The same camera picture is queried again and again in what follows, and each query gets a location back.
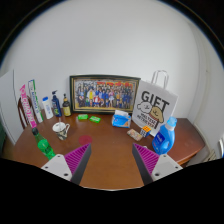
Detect blue detergent bottle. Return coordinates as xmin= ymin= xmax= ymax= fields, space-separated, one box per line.
xmin=152 ymin=117 xmax=177 ymax=155

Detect white board panel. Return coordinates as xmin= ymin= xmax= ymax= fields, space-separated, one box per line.
xmin=0 ymin=71 xmax=23 ymax=144

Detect pink toothpaste box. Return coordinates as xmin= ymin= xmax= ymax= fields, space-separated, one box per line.
xmin=20 ymin=86 xmax=37 ymax=128

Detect small patterned snack packet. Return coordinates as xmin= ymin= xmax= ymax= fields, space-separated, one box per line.
xmin=127 ymin=129 xmax=143 ymax=141

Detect blue tissue pack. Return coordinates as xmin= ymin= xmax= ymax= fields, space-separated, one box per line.
xmin=112 ymin=110 xmax=131 ymax=128

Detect white gift paper bag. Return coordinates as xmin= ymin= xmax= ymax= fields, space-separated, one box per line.
xmin=132 ymin=70 xmax=178 ymax=136

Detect framed group photo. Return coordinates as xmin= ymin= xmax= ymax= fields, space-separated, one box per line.
xmin=70 ymin=74 xmax=140 ymax=114

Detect green white toothpaste box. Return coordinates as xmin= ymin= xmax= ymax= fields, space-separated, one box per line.
xmin=28 ymin=79 xmax=43 ymax=123

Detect red round coaster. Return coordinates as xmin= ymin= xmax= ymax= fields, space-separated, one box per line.
xmin=78 ymin=135 xmax=92 ymax=145

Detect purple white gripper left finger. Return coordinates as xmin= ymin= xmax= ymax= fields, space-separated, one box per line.
xmin=42 ymin=144 xmax=91 ymax=185

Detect green plastic bottle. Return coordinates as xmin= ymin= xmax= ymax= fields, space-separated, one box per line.
xmin=32 ymin=128 xmax=55 ymax=160

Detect white lotion bottle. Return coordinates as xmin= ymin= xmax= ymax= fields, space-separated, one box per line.
xmin=42 ymin=97 xmax=53 ymax=119

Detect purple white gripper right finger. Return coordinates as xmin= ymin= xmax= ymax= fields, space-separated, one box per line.
xmin=132 ymin=143 xmax=182 ymax=185

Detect dark brown pump bottle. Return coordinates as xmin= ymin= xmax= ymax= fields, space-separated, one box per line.
xmin=62 ymin=94 xmax=71 ymax=117

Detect left green soap box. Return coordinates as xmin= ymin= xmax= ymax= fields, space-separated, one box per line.
xmin=78 ymin=114 xmax=88 ymax=120

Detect patterned ceramic mug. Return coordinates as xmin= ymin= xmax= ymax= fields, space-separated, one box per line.
xmin=52 ymin=122 xmax=70 ymax=140

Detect blue pump bottle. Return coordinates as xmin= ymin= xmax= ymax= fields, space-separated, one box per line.
xmin=52 ymin=90 xmax=62 ymax=117

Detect rubik's cube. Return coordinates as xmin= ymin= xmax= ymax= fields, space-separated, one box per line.
xmin=140 ymin=126 xmax=151 ymax=137

